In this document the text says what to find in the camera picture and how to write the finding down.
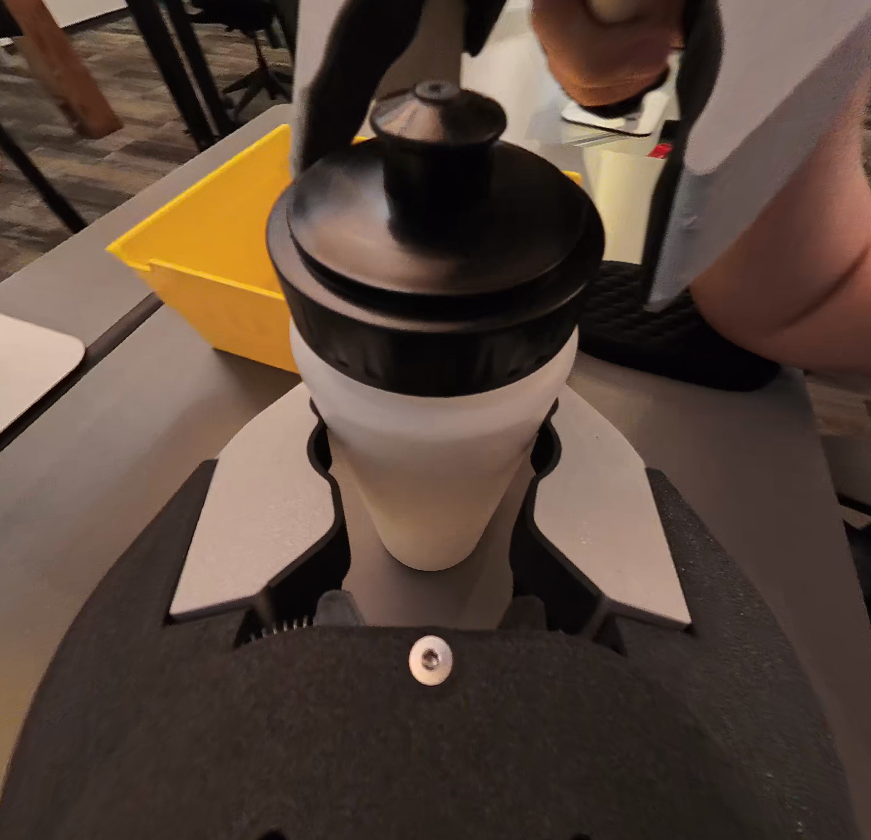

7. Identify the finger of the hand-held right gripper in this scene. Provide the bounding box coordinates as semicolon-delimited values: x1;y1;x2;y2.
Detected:
640;0;871;310
290;0;518;174

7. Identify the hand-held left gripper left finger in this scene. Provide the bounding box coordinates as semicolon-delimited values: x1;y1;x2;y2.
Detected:
168;385;352;623

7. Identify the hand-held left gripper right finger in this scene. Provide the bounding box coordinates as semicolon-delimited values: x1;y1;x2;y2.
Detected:
511;385;692;633

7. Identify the white plastic bottle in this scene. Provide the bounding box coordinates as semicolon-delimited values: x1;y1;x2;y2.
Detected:
289;323;579;571

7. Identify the yellow plastic bin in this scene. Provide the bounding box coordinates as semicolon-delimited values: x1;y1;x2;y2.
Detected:
107;123;589;374

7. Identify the black bottle lid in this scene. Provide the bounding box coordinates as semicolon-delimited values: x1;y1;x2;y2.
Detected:
267;81;607;399

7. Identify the person's right hand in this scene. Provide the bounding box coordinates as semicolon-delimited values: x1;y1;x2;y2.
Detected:
531;0;692;106

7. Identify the black office chair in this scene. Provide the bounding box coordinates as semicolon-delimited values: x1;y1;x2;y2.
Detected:
191;0;298;117

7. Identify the small white stand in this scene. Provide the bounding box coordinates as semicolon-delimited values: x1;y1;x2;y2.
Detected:
558;85;681;154

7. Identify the black metal stand leg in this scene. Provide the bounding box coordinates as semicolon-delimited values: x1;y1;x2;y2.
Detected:
0;122;89;235
112;0;232;150

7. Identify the black textured pad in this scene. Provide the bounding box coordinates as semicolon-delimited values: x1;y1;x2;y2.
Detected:
579;259;783;392

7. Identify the wooden furniture leg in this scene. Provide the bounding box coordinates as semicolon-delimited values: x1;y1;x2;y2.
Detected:
0;0;123;140

